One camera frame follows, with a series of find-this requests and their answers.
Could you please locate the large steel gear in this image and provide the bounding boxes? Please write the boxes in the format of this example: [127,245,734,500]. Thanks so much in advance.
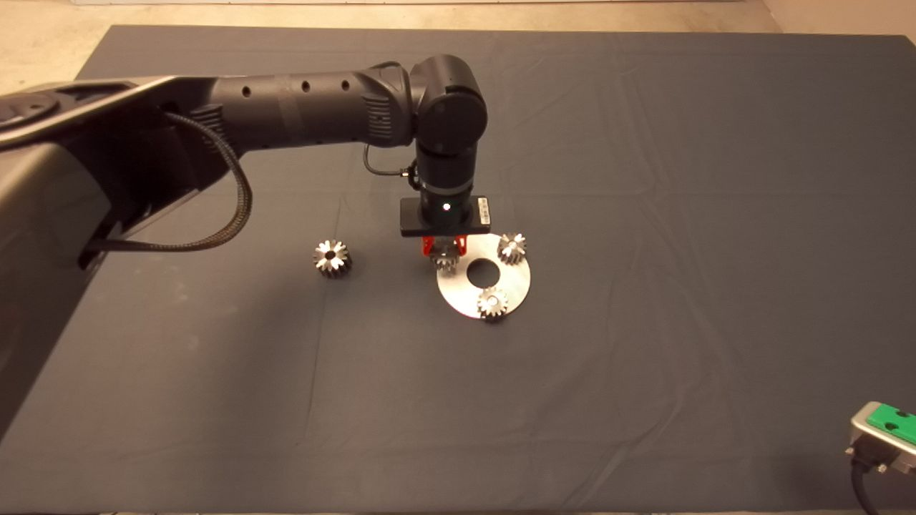
[313,239,352,279]

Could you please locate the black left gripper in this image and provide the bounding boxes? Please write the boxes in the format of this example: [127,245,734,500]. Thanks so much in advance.
[399,194,493,259]

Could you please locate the round metal plate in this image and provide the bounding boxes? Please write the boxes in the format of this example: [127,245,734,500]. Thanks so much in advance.
[437,233,534,320]

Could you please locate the dark grey table cloth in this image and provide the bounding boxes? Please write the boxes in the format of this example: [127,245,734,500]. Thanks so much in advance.
[0,26,916,514]

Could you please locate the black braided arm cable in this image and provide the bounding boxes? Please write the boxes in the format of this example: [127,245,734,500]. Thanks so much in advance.
[79,111,254,253]

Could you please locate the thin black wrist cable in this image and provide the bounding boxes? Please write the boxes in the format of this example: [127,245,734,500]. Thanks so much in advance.
[362,142,422,192]

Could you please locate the green right camera mount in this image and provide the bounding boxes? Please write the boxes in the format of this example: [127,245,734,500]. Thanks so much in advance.
[864,403,916,446]

